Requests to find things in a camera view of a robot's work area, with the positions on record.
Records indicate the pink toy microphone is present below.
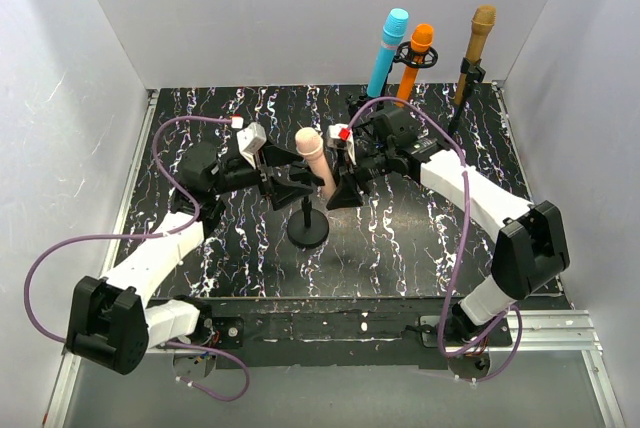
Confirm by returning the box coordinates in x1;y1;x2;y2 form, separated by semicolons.
295;127;336;201

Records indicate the black small tripod stand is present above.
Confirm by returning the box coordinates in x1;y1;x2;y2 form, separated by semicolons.
346;94;372;120

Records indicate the black tripod shock-mount stand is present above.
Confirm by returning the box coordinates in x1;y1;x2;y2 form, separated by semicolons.
369;41;439;101

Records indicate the orange toy microphone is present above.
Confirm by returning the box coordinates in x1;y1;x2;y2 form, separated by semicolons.
395;23;437;101

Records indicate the blue toy microphone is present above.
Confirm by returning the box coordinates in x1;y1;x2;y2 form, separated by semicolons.
366;8;409;98

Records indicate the black round-base clamp stand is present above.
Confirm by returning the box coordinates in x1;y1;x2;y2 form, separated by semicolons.
447;58;486;136

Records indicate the gold toy microphone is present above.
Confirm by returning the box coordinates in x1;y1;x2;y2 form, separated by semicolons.
454;4;497;107

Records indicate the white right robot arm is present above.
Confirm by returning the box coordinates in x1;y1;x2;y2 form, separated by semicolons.
327;105;570;342

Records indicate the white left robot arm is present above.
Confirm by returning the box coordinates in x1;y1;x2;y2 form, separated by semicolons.
65;142;312;374

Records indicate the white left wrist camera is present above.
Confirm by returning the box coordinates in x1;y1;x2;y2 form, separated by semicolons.
231;116;267;169

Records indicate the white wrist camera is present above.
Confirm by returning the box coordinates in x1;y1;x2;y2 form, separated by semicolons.
231;116;267;169
326;123;356;165

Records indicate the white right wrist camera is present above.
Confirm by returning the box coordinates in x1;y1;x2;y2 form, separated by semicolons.
326;123;356;165

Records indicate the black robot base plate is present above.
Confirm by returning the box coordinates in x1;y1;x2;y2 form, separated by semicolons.
154;295;501;374

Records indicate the aluminium frame rail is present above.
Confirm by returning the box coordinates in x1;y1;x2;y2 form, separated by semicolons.
43;90;158;427

